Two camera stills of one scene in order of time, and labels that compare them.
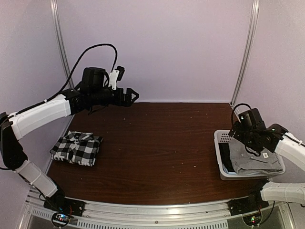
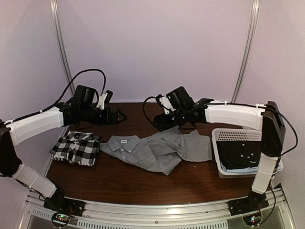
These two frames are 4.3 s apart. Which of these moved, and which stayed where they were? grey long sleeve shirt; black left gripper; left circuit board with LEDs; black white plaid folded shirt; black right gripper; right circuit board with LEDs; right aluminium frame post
Moved: grey long sleeve shirt; black left gripper; black right gripper
Stayed: left circuit board with LEDs; black white plaid folded shirt; right aluminium frame post; right circuit board with LEDs
